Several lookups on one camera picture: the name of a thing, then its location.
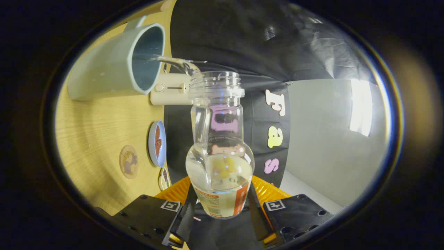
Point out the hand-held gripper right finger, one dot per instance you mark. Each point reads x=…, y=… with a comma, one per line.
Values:
x=258, y=218

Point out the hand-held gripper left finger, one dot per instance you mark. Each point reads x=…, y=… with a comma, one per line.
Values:
x=185, y=217

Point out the round printed cork coaster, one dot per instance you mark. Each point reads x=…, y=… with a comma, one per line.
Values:
x=128, y=161

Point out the clear juice bottle orange label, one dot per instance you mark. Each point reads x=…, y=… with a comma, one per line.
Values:
x=222, y=146

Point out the grey-blue cup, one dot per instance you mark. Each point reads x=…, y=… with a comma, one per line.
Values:
x=104, y=66

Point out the small bowl with snacks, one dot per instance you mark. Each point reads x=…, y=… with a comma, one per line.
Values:
x=163, y=180

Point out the brown snacks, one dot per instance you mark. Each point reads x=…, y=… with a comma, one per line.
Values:
x=158, y=142

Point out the cream appliance with knob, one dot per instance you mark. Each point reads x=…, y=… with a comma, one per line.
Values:
x=170, y=94

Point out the wooden table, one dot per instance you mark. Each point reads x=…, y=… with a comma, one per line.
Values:
x=93, y=132

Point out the black backdrop cloth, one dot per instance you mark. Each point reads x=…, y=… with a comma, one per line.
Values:
x=225, y=34

